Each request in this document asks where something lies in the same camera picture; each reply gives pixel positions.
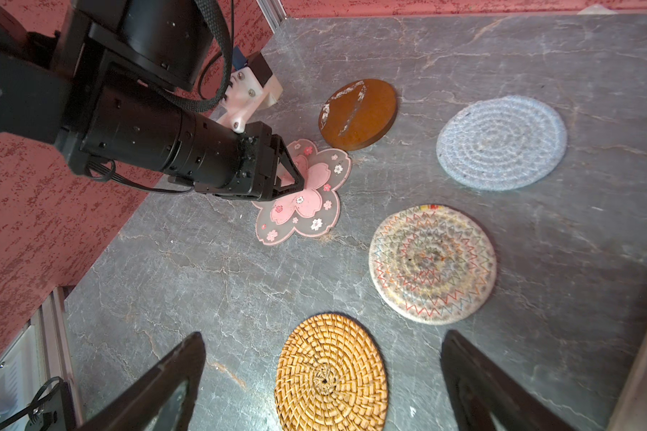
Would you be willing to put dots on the multicolour woven round coaster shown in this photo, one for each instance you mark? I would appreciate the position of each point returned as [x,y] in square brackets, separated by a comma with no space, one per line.
[432,264]

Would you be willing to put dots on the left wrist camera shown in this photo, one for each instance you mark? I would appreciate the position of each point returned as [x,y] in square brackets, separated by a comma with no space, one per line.
[252,87]

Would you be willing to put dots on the rattan round coaster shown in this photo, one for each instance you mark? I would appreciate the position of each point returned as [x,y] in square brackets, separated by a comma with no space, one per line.
[331,376]

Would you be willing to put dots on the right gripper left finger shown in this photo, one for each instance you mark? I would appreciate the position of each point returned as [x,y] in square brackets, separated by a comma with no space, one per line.
[164,398]

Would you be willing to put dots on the pink flower coaster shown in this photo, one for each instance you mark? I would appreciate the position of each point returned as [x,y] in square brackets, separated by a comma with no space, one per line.
[313,211]

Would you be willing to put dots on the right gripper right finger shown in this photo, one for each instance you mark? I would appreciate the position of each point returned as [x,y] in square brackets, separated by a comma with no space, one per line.
[480,392]

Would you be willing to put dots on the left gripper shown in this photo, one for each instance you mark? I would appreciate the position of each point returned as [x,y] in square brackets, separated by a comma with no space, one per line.
[216,160]

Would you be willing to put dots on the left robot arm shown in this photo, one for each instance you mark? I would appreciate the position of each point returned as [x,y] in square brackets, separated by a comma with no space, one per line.
[131,82]

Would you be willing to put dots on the grey woven round coaster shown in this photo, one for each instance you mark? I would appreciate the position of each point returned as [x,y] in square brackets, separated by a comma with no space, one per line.
[502,144]

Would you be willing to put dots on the dark amber round coaster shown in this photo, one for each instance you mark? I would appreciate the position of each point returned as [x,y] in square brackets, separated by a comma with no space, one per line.
[359,114]

